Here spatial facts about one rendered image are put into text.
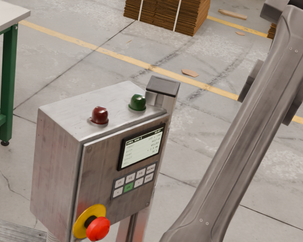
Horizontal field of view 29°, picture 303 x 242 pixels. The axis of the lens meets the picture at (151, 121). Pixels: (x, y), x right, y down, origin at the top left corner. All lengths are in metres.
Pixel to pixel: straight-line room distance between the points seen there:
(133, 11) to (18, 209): 2.59
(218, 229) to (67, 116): 0.28
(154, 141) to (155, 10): 4.09
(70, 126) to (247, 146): 0.26
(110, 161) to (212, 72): 3.59
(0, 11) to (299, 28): 2.27
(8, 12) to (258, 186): 1.62
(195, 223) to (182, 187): 2.52
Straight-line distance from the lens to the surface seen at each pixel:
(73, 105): 0.80
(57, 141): 0.78
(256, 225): 3.03
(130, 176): 0.85
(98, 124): 0.76
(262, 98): 0.62
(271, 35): 5.23
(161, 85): 0.84
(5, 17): 2.77
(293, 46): 0.64
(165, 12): 4.88
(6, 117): 3.10
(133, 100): 0.80
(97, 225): 0.82
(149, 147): 0.83
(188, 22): 4.86
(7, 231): 1.53
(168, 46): 4.60
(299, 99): 1.00
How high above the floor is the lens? 1.90
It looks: 32 degrees down
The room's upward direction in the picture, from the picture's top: 12 degrees clockwise
